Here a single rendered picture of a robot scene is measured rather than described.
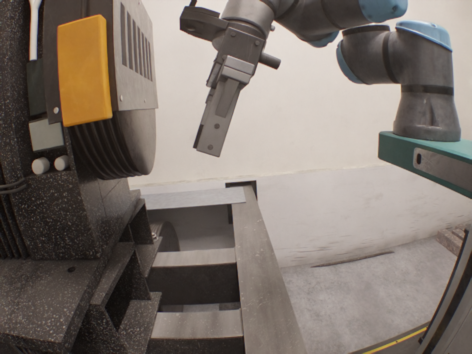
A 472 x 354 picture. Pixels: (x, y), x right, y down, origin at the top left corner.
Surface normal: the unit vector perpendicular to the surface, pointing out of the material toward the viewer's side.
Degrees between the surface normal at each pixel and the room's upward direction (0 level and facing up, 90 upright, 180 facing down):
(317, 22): 137
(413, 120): 73
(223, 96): 110
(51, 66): 90
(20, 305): 0
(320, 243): 90
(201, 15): 83
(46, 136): 90
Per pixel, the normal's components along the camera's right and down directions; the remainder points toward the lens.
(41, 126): 0.16, 0.27
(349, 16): -0.47, 0.88
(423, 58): -0.72, 0.25
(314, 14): -0.79, 0.53
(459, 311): -0.99, 0.09
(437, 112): -0.45, -0.02
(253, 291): -0.07, -0.96
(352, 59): -0.88, 0.29
